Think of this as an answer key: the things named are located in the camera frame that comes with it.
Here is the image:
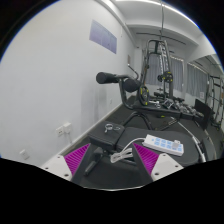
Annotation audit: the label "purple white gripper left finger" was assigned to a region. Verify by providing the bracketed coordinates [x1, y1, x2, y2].
[41, 143, 91, 181]

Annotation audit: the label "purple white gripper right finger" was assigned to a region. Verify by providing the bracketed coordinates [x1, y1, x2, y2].
[132, 143, 182, 182]

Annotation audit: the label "white charger plug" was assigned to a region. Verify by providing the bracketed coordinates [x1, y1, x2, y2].
[172, 140, 180, 149]

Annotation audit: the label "white power strip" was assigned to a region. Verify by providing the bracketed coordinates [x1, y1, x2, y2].
[143, 135, 184, 156]

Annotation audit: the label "black padded weight bench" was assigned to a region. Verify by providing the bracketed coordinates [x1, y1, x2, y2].
[72, 121, 208, 190]

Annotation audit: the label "metal carabiner clip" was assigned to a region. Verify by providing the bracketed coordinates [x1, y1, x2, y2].
[105, 124, 113, 133]

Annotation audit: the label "dumbbell rack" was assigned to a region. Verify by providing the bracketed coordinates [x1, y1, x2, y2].
[156, 96, 204, 118]

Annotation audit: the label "black foam roller pads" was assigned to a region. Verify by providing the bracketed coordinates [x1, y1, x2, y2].
[96, 72, 141, 93]

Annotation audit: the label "grey window curtain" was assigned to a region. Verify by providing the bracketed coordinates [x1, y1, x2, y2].
[145, 53, 184, 93]

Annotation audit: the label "white power strip cable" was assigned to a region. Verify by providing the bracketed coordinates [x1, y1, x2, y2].
[110, 137, 147, 164]

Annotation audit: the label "white wall socket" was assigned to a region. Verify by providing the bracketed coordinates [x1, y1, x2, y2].
[56, 122, 72, 136]
[19, 149, 30, 160]

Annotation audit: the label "white wall socket lower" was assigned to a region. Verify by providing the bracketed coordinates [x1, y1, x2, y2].
[19, 149, 30, 160]

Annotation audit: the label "cable weight machine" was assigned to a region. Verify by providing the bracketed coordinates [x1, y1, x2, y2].
[138, 0, 183, 108]

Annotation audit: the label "wall mirror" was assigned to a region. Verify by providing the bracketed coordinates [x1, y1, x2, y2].
[186, 54, 224, 131]

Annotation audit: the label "purple wall poster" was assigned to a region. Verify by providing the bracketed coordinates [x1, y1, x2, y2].
[89, 20, 117, 54]

